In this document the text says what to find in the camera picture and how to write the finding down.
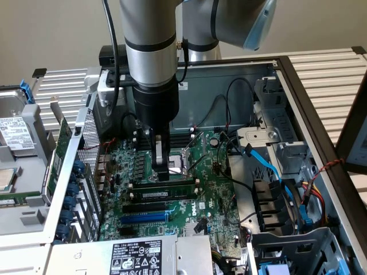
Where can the black RAM slot white clips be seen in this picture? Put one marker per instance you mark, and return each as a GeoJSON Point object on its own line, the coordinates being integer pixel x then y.
{"type": "Point", "coordinates": [180, 139]}
{"type": "Point", "coordinates": [160, 184]}
{"type": "Point", "coordinates": [182, 132]}
{"type": "Point", "coordinates": [131, 195]}

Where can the green Dell motherboard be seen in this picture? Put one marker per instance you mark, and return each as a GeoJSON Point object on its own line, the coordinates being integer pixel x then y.
{"type": "Point", "coordinates": [206, 183]}

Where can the silver finned heat sink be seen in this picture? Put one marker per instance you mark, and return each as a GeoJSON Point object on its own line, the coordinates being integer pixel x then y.
{"type": "Point", "coordinates": [190, 230]}

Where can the blue expansion slot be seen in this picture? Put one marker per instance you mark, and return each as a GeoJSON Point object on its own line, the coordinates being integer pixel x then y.
{"type": "Point", "coordinates": [143, 219]}

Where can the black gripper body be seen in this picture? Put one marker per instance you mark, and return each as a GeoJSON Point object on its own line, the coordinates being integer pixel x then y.
{"type": "Point", "coordinates": [156, 106]}

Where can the grey parts rack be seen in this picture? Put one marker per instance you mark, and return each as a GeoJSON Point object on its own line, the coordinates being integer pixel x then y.
{"type": "Point", "coordinates": [17, 229]}

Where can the grey metal disk bay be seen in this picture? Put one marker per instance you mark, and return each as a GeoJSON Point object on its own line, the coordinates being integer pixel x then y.
{"type": "Point", "coordinates": [289, 243]}
{"type": "Point", "coordinates": [269, 114]}

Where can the black plastic card guide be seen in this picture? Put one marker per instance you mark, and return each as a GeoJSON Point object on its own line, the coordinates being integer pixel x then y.
{"type": "Point", "coordinates": [269, 200]}

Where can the metal CPU socket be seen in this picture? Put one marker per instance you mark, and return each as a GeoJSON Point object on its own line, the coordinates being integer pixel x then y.
{"type": "Point", "coordinates": [176, 161]}

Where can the grey power supply box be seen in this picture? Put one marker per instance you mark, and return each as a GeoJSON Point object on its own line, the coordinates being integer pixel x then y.
{"type": "Point", "coordinates": [86, 257]}

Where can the blue card retention clip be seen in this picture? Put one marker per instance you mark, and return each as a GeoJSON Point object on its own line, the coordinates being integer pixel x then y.
{"type": "Point", "coordinates": [70, 203]}
{"type": "Point", "coordinates": [67, 217]}
{"type": "Point", "coordinates": [73, 190]}
{"type": "Point", "coordinates": [63, 232]}
{"type": "Point", "coordinates": [78, 166]}

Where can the silver CPU chip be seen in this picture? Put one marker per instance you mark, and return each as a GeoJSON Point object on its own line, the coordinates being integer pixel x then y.
{"type": "Point", "coordinates": [4, 180]}

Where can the long black expansion slot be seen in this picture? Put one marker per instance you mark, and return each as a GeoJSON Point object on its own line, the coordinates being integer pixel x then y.
{"type": "Point", "coordinates": [143, 208]}

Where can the thick multicolour power bundle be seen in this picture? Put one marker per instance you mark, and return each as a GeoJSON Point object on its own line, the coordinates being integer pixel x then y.
{"type": "Point", "coordinates": [219, 259]}

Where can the white case label sticker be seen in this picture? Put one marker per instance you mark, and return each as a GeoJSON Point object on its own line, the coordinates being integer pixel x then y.
{"type": "Point", "coordinates": [184, 86]}

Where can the black slat end cap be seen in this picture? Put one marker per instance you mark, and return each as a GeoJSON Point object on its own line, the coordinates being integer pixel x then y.
{"type": "Point", "coordinates": [39, 73]}
{"type": "Point", "coordinates": [359, 50]}

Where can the short black expansion slot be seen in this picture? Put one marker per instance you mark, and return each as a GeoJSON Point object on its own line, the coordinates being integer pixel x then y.
{"type": "Point", "coordinates": [127, 232]}

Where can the silver hard disk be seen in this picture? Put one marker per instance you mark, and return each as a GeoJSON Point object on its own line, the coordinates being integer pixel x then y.
{"type": "Point", "coordinates": [14, 129]}

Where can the grey open PC case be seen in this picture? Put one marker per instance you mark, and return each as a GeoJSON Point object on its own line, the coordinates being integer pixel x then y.
{"type": "Point", "coordinates": [206, 103]}

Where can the black framed panel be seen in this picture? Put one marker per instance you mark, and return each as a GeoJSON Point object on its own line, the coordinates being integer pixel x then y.
{"type": "Point", "coordinates": [358, 143]}

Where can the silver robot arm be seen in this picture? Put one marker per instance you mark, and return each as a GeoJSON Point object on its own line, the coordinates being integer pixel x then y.
{"type": "Point", "coordinates": [149, 28]}

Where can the blue disk carrier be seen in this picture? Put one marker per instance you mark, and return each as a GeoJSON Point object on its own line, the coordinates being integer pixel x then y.
{"type": "Point", "coordinates": [27, 91]}

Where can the thin metal locking lever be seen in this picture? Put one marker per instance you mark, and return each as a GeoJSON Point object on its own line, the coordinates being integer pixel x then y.
{"type": "Point", "coordinates": [200, 161]}

